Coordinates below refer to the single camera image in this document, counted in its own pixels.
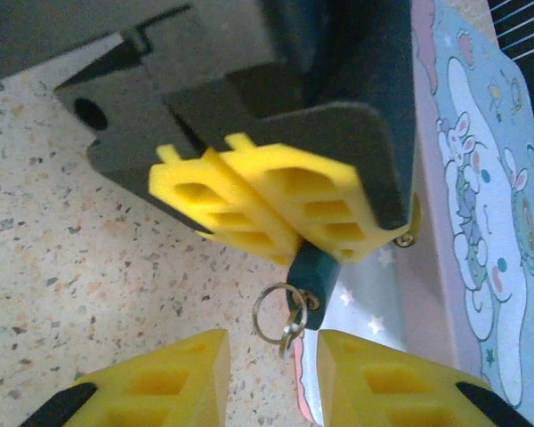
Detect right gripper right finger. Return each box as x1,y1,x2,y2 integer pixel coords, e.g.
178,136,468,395
316,328,534,427

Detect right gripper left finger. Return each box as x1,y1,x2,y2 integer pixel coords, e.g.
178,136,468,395
21,327,231,427

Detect small dark padlock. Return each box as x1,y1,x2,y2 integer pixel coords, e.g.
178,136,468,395
287,242,342,333

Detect silver key with ring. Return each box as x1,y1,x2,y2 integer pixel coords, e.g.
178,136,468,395
252,283,320,359

